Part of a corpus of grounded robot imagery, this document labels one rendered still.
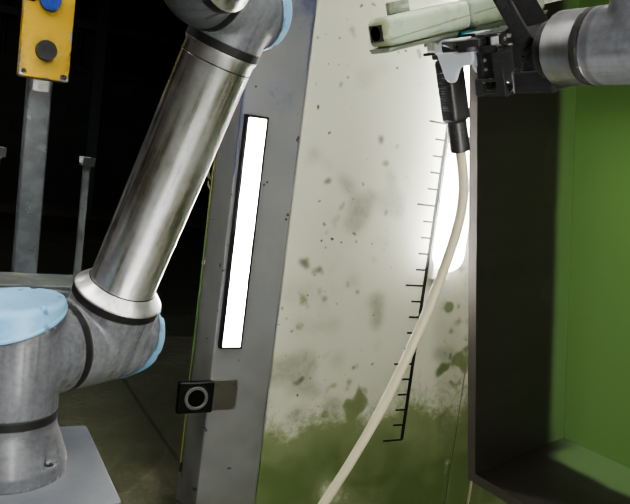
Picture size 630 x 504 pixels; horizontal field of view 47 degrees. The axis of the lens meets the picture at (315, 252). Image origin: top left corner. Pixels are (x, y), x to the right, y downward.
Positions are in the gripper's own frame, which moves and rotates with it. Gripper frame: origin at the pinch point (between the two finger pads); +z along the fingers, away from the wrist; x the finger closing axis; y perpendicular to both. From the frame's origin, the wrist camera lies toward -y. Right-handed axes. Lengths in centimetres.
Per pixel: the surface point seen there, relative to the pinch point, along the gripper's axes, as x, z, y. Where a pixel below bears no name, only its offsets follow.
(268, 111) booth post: 19, 90, 17
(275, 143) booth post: 19, 89, 26
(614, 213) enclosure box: 66, 20, 52
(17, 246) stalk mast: -47, 117, 36
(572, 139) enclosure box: 68, 33, 36
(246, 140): 10, 88, 22
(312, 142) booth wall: 30, 88, 28
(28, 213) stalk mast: -42, 117, 29
